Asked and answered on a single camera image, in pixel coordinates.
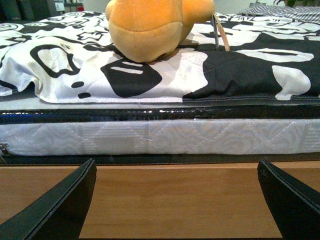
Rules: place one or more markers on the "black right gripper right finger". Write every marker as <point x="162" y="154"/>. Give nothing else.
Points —
<point x="294" y="206"/>

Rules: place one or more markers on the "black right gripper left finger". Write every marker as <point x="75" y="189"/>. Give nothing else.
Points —
<point x="60" y="213"/>

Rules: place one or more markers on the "orange plush toy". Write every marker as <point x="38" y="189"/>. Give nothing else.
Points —
<point x="144" y="30"/>

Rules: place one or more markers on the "white quilted mattress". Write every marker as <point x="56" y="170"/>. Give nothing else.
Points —
<point x="33" y="132"/>

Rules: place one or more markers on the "black and white patterned sheet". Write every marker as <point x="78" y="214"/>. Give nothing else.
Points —
<point x="70" y="59"/>

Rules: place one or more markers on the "striped grey pillow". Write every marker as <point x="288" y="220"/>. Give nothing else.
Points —
<point x="308" y="14"/>

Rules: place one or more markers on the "white toy label tag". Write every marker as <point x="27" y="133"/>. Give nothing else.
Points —
<point x="218" y="27"/>

